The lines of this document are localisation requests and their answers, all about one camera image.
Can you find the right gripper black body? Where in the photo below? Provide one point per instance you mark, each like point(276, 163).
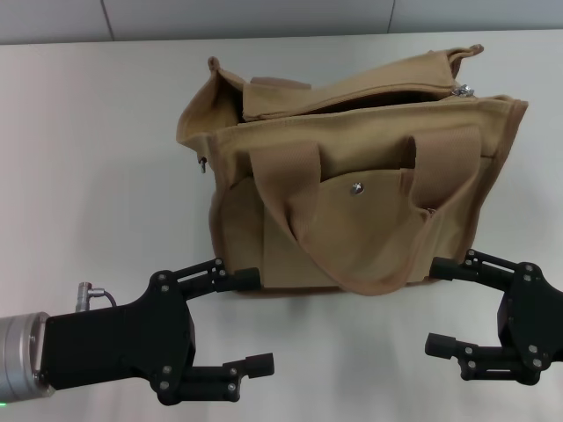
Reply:
point(532, 321)

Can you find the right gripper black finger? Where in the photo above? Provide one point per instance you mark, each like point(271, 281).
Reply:
point(488, 362)
point(484, 270)

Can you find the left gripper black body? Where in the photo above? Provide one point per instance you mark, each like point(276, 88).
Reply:
point(119, 343)

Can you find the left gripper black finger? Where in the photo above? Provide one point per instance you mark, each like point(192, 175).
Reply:
point(202, 384)
point(198, 281)

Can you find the khaki canvas food bag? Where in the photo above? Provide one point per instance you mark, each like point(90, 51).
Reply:
point(352, 198)

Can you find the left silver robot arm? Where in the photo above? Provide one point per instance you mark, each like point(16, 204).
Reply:
point(17, 356)

